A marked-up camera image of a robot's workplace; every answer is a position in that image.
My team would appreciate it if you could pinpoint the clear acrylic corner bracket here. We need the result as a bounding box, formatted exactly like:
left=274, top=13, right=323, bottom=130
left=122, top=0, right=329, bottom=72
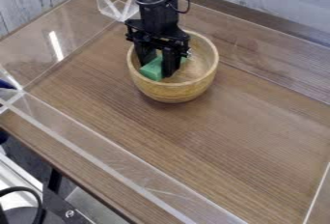
left=96, top=0, right=139, bottom=22

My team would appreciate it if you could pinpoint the grey metal base plate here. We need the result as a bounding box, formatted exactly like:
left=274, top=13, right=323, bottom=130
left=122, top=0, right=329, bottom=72
left=41, top=191, right=95, bottom=224

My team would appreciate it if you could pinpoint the brown wooden bowl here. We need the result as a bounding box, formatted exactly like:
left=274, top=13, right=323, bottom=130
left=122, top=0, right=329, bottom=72
left=127, top=30, right=219, bottom=103

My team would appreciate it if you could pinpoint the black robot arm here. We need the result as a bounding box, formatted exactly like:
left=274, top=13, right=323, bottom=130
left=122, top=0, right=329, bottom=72
left=126, top=0, right=191, bottom=77

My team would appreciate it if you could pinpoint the green rectangular block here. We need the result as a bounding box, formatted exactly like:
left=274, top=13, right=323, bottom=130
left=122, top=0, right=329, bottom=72
left=138, top=53, right=191, bottom=83

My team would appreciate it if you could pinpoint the clear acrylic front barrier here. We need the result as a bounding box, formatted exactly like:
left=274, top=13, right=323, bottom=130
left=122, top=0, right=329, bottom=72
left=0, top=62, right=258, bottom=224

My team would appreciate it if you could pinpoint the black cable loop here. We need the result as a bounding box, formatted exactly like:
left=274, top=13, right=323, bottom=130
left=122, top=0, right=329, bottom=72
left=0, top=185, right=48, bottom=224

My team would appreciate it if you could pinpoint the black table leg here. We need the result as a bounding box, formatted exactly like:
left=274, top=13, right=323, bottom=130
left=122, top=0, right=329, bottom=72
left=48, top=169, right=63, bottom=193

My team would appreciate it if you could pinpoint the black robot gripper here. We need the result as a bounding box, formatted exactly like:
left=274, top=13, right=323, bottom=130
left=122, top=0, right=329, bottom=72
left=126, top=19, right=191, bottom=77

